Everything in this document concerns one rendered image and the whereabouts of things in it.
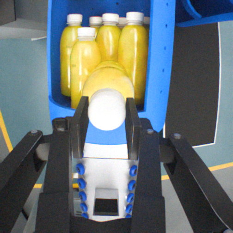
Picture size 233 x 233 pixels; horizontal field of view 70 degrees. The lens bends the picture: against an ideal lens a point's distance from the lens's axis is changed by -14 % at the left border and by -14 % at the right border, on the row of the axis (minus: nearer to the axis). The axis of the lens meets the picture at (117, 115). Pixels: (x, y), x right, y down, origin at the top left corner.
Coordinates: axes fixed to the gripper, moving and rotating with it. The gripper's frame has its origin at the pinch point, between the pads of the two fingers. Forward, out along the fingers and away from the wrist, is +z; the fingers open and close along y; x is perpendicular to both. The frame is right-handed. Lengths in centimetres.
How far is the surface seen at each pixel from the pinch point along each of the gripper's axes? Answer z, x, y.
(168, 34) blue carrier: 20.0, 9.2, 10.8
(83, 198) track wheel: 39, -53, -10
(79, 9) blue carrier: 39.2, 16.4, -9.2
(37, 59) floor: 139, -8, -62
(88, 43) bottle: 24.8, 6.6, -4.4
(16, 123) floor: 138, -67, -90
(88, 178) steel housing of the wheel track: 45, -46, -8
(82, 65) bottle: 23.5, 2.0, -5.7
